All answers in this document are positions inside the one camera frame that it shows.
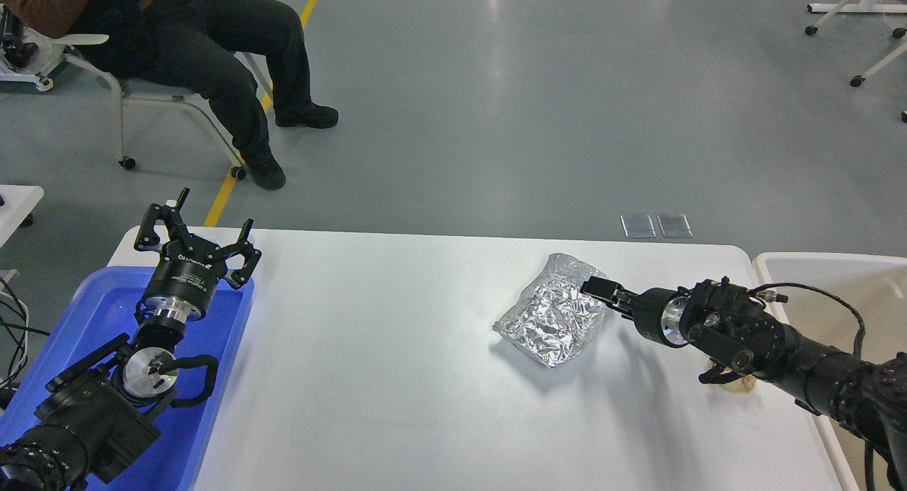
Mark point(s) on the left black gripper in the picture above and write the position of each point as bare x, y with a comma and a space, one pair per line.
186, 273

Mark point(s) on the beige plastic bin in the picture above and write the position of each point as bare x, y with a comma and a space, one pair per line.
846, 313

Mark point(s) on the white equipment cart base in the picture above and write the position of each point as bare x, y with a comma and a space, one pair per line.
27, 56

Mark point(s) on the white side table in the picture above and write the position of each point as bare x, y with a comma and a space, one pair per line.
19, 202

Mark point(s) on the right metal floor plate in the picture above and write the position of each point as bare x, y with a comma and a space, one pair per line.
675, 226

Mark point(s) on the crumpled brown paper ball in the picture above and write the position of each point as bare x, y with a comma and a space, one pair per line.
716, 374

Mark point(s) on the white wheeled chair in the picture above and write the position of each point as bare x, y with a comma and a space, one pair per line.
140, 93

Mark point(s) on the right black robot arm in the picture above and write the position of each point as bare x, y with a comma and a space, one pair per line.
730, 324

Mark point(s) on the white chair base right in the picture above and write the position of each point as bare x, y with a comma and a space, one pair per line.
849, 65

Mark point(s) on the blue plastic tray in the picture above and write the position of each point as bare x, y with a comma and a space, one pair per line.
103, 308

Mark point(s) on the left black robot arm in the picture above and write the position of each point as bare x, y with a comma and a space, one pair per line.
98, 418

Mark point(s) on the silver foil bag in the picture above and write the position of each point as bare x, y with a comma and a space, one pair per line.
552, 321

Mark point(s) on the metal floor plate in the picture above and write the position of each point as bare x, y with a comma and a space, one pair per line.
638, 226
675, 226

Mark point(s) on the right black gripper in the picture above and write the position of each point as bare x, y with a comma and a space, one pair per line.
656, 313

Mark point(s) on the left metal floor plate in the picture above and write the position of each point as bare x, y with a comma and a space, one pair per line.
638, 226

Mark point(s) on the seated person dark trousers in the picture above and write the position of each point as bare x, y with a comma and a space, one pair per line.
192, 44

